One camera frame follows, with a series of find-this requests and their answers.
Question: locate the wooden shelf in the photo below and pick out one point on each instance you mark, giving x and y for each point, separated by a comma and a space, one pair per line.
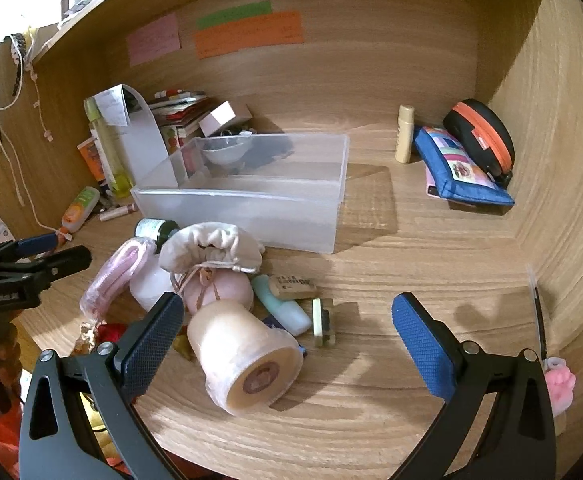
96, 7

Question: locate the small amber object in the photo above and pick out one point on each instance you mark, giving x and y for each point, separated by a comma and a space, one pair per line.
181, 347

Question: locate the orange paper note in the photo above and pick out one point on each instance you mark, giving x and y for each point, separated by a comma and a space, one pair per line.
249, 37

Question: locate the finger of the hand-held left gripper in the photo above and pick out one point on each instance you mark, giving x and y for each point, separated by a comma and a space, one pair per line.
36, 245
61, 260

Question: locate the pink knitted toy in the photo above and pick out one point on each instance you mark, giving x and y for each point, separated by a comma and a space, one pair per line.
561, 385

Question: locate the white small bottle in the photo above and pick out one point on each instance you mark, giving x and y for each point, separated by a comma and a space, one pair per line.
149, 287

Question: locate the orange box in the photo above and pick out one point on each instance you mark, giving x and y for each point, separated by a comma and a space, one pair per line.
90, 157

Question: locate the pink paper note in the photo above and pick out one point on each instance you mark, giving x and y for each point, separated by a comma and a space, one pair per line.
154, 38

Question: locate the cream wrapped cylinder candle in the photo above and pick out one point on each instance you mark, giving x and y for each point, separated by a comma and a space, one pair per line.
236, 355

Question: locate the black orange zip case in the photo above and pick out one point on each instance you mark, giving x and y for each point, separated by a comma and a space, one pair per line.
476, 130

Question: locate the white cardboard box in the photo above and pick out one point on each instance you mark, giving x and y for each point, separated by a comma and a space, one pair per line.
144, 145

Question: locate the clear plastic storage box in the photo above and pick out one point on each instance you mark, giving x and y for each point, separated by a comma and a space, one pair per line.
251, 210

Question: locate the red thread gold charm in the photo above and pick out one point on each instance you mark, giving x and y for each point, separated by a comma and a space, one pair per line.
111, 332

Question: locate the dark green bottle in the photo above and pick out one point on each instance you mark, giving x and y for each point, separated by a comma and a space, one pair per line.
151, 230

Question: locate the green orange tube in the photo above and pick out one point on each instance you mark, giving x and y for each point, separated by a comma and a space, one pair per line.
79, 207

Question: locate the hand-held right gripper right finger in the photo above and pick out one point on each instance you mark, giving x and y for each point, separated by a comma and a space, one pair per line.
421, 345

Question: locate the teal tube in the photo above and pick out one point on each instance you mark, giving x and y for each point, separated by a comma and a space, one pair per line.
281, 310

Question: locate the green black clip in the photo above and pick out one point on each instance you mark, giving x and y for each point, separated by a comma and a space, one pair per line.
321, 322

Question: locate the yellow green bottle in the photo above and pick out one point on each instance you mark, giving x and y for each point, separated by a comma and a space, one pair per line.
111, 165

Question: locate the pink white small box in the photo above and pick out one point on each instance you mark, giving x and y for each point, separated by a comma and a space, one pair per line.
224, 115

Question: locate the black small clips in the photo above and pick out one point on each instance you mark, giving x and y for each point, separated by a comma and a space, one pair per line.
106, 200

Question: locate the small blue item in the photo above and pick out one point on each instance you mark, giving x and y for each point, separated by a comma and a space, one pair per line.
274, 322

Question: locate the blue patchwork pouch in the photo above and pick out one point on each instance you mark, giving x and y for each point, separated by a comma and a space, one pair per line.
451, 180

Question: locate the black patterned ribbon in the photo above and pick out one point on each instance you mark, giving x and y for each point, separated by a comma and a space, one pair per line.
17, 60

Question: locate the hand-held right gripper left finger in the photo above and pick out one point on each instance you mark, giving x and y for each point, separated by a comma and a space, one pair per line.
146, 347

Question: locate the wooden desktop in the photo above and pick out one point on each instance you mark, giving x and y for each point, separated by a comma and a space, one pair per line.
421, 260

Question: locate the green paper note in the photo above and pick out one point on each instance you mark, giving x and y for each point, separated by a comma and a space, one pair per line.
234, 14

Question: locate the lip balm stick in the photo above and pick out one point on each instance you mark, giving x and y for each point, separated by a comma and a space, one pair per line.
116, 212

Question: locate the cork stopper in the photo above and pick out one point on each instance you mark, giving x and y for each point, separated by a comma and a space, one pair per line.
294, 288

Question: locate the white bowl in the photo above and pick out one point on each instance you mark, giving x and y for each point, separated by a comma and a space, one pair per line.
224, 152

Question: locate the pink round pouch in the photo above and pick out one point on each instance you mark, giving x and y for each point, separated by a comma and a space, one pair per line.
224, 292

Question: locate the white receipt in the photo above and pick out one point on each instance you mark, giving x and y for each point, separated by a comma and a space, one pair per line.
111, 105

